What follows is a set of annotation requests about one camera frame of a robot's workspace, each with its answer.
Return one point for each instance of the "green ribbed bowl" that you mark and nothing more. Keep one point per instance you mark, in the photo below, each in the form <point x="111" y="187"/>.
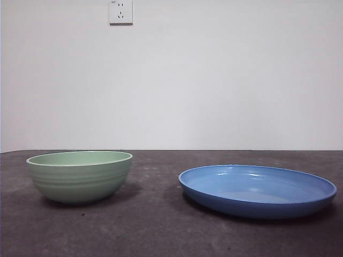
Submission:
<point x="80" y="184"/>

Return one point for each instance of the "blue round plate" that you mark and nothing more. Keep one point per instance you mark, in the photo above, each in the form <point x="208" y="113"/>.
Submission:
<point x="254" y="206"/>

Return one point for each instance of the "white wall socket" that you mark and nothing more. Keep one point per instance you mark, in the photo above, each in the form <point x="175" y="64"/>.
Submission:
<point x="121" y="13"/>

